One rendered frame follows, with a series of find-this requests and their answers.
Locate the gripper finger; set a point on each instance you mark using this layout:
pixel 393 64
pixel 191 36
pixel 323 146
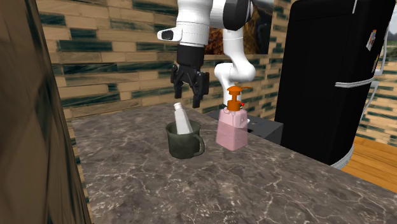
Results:
pixel 178 80
pixel 201 86

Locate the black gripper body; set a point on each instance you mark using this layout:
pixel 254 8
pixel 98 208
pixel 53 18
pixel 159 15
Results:
pixel 190 59

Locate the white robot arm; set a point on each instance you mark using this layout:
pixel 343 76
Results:
pixel 195 18

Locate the white tube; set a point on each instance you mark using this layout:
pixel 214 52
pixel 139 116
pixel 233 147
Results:
pixel 183 121

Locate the pink soap bottle orange pump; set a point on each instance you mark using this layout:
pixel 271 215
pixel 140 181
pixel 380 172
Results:
pixel 232 133

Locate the dark green mug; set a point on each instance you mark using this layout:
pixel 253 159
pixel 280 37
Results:
pixel 183 145

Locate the dark robot stand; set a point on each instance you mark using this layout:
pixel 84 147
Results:
pixel 263 128

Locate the black refrigerator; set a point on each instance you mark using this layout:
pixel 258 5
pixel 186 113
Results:
pixel 319 77

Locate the brown wooden panel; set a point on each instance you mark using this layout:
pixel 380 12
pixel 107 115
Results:
pixel 28 124

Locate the brown wall picture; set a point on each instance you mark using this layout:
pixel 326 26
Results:
pixel 260 34

